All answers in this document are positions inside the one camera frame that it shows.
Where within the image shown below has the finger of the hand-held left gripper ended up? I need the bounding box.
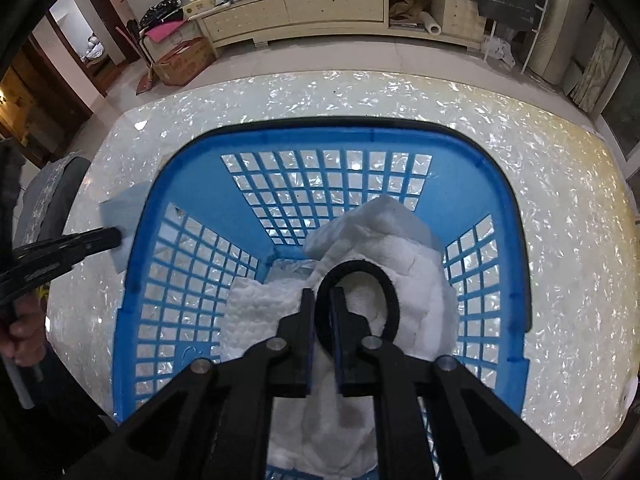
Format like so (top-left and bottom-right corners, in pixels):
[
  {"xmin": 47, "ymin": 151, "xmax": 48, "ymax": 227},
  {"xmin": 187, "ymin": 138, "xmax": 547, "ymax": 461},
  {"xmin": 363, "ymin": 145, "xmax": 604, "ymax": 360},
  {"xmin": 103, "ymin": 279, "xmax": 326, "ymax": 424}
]
[{"xmin": 12, "ymin": 226, "xmax": 122, "ymax": 282}]

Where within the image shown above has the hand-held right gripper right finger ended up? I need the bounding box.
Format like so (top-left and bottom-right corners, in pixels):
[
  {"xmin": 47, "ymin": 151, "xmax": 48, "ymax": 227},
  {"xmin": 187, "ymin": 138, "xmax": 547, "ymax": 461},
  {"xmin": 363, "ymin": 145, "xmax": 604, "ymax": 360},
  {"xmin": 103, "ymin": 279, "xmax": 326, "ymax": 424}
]
[{"xmin": 327, "ymin": 287, "xmax": 583, "ymax": 480}]

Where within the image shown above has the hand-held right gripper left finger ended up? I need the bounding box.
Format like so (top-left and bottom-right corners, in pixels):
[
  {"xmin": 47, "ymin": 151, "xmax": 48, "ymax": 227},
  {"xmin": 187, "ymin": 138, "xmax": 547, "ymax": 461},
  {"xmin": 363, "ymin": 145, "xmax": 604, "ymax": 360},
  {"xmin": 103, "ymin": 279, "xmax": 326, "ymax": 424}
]
[{"xmin": 65, "ymin": 287, "xmax": 317, "ymax": 480}]

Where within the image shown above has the light blue cloth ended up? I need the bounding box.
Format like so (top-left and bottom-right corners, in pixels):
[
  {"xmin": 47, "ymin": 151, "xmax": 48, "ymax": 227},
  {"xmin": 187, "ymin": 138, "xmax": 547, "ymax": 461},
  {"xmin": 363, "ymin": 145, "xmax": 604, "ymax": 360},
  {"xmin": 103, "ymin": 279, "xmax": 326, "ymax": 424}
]
[{"xmin": 98, "ymin": 185, "xmax": 151, "ymax": 276}]

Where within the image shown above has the black ring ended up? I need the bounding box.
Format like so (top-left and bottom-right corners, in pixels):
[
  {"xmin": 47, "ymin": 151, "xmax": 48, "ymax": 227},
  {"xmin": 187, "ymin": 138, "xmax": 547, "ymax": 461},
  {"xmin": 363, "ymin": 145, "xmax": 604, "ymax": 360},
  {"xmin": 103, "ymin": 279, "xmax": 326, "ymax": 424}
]
[{"xmin": 316, "ymin": 260, "xmax": 401, "ymax": 356}]

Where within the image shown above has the white fluffy towel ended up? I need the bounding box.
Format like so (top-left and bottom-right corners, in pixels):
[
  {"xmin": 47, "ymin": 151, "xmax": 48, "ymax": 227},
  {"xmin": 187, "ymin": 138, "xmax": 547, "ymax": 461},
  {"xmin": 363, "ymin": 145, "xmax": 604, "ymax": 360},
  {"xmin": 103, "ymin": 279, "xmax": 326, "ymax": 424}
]
[{"xmin": 220, "ymin": 196, "xmax": 458, "ymax": 478}]

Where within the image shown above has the blue plastic basket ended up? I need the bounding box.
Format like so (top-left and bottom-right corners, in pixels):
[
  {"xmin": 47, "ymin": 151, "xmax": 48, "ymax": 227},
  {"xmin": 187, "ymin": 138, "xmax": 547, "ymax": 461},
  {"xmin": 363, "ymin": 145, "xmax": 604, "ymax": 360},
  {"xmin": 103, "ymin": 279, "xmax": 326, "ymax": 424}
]
[{"xmin": 111, "ymin": 116, "xmax": 532, "ymax": 480}]

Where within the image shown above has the person's left hand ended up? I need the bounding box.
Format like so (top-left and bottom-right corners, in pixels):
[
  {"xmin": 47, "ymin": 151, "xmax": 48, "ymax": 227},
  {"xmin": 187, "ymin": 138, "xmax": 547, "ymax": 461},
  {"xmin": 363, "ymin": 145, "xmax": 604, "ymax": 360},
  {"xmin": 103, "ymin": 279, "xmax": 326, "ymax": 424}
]
[{"xmin": 6, "ymin": 297, "xmax": 49, "ymax": 367}]

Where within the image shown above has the grey padded chair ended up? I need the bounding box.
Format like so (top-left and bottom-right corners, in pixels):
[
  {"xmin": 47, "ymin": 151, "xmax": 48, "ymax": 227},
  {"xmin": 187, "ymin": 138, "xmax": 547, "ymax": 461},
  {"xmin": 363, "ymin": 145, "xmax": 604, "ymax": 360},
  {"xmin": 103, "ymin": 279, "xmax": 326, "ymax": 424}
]
[{"xmin": 12, "ymin": 156, "xmax": 91, "ymax": 261}]

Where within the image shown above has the cardboard box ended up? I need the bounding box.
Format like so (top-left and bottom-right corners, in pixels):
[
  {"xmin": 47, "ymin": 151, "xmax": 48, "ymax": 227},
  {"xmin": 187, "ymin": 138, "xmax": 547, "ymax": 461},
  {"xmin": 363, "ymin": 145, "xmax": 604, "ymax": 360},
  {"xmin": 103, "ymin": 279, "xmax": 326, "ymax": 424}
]
[{"xmin": 151, "ymin": 37, "xmax": 217, "ymax": 87}]

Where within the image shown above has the pink mat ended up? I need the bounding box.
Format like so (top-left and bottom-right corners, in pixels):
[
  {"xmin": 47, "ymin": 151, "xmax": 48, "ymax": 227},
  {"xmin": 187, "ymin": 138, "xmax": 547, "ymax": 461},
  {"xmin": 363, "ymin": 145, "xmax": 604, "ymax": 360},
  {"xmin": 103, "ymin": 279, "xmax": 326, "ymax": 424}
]
[{"xmin": 144, "ymin": 20, "xmax": 188, "ymax": 43}]

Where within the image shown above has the black floral bag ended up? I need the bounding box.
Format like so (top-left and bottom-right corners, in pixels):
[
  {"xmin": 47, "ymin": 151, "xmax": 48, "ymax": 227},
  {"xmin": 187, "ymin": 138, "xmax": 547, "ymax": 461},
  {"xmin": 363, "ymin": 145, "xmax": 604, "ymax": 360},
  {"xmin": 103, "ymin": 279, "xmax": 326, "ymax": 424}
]
[{"xmin": 139, "ymin": 0, "xmax": 185, "ymax": 26}]

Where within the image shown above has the tissue box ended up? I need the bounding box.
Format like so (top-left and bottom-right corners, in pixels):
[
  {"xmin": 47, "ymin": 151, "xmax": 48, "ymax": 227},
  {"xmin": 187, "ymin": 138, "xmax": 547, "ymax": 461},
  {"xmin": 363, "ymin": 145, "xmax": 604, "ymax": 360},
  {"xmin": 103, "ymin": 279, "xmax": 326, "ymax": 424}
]
[{"xmin": 182, "ymin": 0, "xmax": 226, "ymax": 18}]

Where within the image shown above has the small white round object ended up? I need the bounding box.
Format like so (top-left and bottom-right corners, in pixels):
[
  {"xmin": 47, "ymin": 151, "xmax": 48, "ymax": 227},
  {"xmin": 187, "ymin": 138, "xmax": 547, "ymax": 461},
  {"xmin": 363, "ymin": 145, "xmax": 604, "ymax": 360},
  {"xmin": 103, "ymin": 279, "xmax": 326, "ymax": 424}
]
[{"xmin": 621, "ymin": 372, "xmax": 640, "ymax": 408}]

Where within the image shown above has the white plastic bag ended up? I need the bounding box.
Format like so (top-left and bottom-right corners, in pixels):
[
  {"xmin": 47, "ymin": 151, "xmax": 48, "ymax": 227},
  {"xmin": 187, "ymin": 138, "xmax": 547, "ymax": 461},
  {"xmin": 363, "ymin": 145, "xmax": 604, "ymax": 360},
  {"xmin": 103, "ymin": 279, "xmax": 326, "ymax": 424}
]
[{"xmin": 484, "ymin": 37, "xmax": 516, "ymax": 66}]

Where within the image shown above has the white paper roll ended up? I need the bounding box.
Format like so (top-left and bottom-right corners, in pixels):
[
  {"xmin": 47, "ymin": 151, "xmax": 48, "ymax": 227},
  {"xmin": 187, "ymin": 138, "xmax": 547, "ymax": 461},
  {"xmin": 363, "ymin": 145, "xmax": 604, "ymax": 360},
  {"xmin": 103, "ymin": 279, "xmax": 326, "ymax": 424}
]
[{"xmin": 419, "ymin": 10, "xmax": 443, "ymax": 36}]

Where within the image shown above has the cream television cabinet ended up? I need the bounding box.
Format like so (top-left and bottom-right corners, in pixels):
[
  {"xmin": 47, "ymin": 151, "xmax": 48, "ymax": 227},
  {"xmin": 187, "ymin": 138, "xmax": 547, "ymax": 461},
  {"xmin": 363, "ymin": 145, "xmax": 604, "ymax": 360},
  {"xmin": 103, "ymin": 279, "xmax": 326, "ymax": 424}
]
[{"xmin": 187, "ymin": 0, "xmax": 488, "ymax": 51}]

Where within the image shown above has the patterned curtain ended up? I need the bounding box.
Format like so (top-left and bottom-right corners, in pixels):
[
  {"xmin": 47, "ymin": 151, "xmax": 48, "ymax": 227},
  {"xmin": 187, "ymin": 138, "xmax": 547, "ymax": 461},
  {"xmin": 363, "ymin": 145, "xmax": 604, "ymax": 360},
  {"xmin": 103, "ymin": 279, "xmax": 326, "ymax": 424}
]
[{"xmin": 570, "ymin": 25, "xmax": 628, "ymax": 113}]

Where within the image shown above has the black shopping bag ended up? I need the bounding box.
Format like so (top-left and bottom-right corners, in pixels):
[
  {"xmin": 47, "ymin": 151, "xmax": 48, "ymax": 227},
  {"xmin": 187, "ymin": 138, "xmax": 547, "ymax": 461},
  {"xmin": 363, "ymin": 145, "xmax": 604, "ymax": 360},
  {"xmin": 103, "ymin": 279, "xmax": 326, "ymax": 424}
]
[{"xmin": 475, "ymin": 0, "xmax": 542, "ymax": 32}]

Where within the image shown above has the standing air conditioner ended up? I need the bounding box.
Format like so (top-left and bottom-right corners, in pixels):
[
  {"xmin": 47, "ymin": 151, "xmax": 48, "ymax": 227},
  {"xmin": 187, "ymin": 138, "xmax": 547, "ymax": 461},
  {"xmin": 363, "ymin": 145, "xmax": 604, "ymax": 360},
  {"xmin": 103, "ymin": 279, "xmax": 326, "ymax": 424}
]
[{"xmin": 527, "ymin": 0, "xmax": 603, "ymax": 86}]

